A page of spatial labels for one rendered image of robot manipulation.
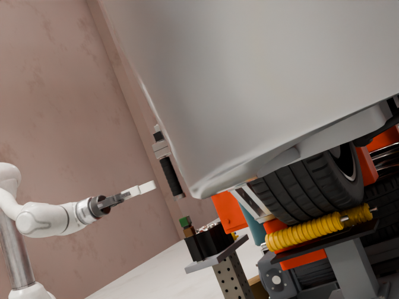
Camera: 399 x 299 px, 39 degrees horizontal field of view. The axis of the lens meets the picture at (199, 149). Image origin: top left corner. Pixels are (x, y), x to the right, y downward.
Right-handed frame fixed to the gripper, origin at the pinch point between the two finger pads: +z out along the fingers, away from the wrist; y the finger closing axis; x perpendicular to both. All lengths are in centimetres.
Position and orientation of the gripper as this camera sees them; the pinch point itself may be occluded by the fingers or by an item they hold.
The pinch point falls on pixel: (142, 188)
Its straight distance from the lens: 191.5
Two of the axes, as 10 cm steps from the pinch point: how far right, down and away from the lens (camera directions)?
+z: 8.4, -3.6, -3.9
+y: -3.9, 1.0, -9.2
